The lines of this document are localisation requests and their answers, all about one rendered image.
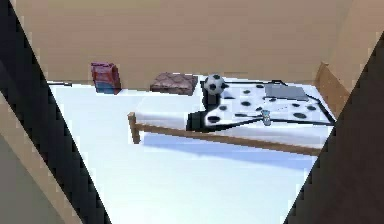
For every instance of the wooden bed with white mattress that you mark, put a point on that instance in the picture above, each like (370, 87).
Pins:
(166, 115)

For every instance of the brown quilted pillow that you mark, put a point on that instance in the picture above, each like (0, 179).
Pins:
(174, 83)

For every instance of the black and white soccer ball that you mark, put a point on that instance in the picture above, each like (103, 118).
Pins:
(214, 84)

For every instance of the white blanket with black spots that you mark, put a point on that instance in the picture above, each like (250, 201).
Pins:
(283, 111)

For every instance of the red and blue box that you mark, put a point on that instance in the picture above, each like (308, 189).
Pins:
(105, 78)

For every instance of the grey laptop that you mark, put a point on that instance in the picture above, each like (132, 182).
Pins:
(286, 92)

